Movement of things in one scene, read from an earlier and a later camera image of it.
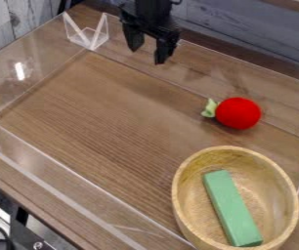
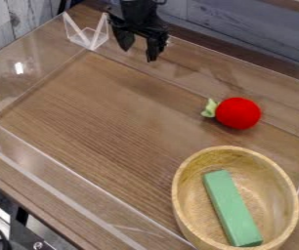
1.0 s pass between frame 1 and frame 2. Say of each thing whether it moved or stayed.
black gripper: moved
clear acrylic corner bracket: stayed
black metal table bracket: stayed
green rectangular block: stayed
